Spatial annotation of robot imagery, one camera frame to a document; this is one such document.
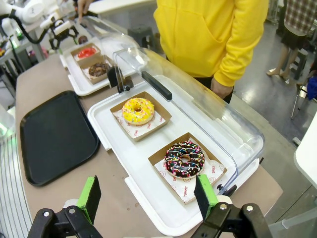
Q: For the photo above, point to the bystander in plaid shirt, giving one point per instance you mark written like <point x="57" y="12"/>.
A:
<point x="294" y="29"/>

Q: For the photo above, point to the person in yellow hoodie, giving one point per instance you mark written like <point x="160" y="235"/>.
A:
<point x="198" y="37"/>

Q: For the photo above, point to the small white display case base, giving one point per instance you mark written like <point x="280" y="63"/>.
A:
<point x="76" y="81"/>

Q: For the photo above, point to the large clear display case lid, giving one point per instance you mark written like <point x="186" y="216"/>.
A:
<point x="210" y="116"/>

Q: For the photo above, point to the plain brown donut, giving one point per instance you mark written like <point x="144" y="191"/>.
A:
<point x="83" y="39"/>

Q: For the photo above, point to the dark grey plastic stool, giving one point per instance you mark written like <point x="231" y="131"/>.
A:
<point x="141" y="37"/>

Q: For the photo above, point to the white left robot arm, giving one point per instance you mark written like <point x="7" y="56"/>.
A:
<point x="32" y="11"/>

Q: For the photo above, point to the blue chair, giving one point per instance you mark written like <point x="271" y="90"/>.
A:
<point x="310" y="89"/>

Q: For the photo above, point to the white printed paper liner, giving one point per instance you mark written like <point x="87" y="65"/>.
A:
<point x="178" y="186"/>
<point x="143" y="129"/>

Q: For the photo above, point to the yellow sprinkled donut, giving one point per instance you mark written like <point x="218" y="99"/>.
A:
<point x="128" y="116"/>

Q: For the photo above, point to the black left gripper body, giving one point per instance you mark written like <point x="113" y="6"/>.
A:
<point x="62" y="33"/>

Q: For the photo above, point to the black plastic serving tray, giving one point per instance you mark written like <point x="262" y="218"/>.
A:
<point x="59" y="137"/>

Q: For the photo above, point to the grey step stool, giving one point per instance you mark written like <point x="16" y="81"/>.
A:
<point x="299" y="63"/>

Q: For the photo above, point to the person's left hand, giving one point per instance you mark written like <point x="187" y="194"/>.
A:
<point x="220" y="88"/>

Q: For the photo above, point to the red glazed donut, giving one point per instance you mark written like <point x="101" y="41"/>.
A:
<point x="87" y="52"/>

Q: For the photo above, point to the chocolate donut with rainbow sprinkles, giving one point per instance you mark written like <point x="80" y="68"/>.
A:
<point x="173" y="166"/>

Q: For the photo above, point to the black lid hinge knob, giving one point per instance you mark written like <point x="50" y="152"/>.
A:
<point x="125" y="85"/>
<point x="226" y="189"/>

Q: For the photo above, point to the chocolate donut with nut crumbs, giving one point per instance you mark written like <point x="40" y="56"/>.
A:
<point x="95" y="72"/>

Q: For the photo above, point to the small clear display case lid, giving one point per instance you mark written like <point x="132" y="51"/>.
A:
<point x="109" y="37"/>

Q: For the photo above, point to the large white display case base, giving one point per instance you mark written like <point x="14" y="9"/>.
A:
<point x="148" y="173"/>

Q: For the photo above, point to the person's right hand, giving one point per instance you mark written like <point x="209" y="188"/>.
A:
<point x="84" y="7"/>

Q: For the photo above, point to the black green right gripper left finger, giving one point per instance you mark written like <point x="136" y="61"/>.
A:
<point x="62" y="220"/>

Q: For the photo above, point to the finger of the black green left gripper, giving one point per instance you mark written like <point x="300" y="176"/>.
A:
<point x="55" y="45"/>
<point x="74" y="34"/>

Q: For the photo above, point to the white side table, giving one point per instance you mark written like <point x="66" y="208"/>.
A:
<point x="307" y="151"/>

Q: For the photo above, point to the brown cardboard donut tray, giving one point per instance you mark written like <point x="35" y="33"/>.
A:
<point x="158" y="157"/>
<point x="74" y="53"/>
<point x="163" y="112"/>
<point x="85" y="65"/>

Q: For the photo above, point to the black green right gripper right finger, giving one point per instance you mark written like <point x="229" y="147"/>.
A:
<point x="230" y="218"/>

